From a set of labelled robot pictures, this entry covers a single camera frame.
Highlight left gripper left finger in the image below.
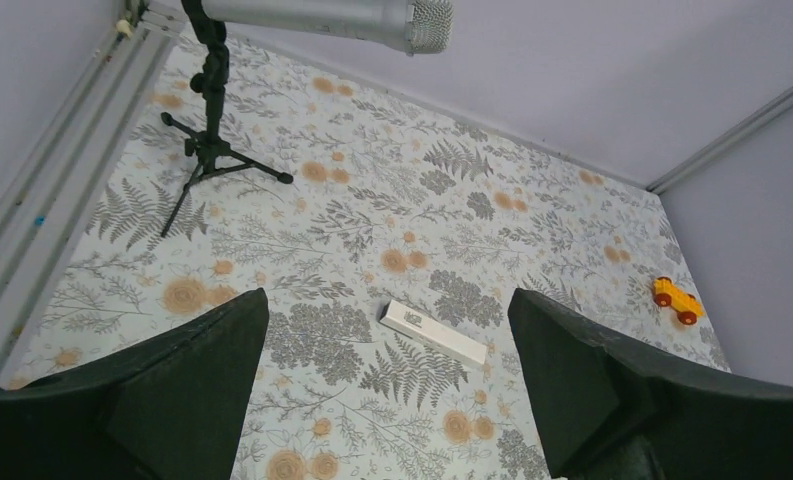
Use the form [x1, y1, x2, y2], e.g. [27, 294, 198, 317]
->
[0, 289, 269, 479]

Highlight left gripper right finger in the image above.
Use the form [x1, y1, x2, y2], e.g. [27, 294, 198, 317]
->
[508, 289, 793, 479]

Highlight white remote control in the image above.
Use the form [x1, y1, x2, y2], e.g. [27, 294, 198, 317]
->
[379, 300, 487, 369]

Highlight yellow toy car red wheels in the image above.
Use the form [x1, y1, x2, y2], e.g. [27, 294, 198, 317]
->
[653, 277, 706, 326]

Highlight black microphone tripod stand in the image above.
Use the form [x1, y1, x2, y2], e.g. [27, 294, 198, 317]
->
[160, 0, 294, 238]

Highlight floral patterned table mat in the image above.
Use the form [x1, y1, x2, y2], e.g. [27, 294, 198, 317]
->
[10, 32, 727, 479]

